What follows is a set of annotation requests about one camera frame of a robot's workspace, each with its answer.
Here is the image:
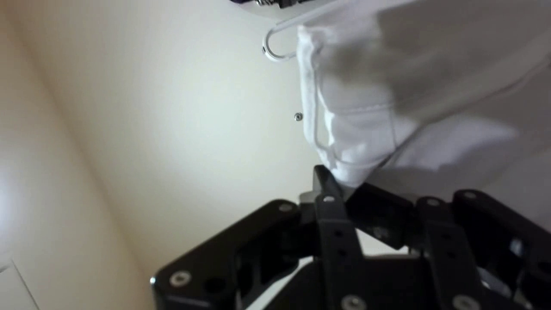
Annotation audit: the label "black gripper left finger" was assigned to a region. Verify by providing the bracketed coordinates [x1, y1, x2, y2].
[151, 163, 371, 310]

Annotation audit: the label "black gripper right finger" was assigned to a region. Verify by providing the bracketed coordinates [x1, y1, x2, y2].
[345, 182, 551, 310]

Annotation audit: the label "white garment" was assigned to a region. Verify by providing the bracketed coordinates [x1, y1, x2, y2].
[295, 0, 551, 232]

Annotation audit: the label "black bag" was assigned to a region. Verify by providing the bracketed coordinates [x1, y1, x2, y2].
[232, 0, 302, 10]

